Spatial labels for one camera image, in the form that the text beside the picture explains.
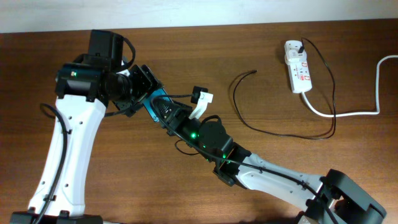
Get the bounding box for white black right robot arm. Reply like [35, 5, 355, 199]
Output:
[150, 95, 387, 223]

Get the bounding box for white power strip cord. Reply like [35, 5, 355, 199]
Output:
[300, 55, 398, 118]

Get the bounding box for white charger plug adapter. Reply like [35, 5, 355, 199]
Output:
[284, 47, 307, 65]

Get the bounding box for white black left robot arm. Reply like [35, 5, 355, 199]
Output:
[10, 63, 162, 223]

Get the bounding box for white power strip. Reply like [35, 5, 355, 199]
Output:
[284, 40, 312, 94]

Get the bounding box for black USB charging cable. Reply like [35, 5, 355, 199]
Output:
[228, 37, 337, 140]

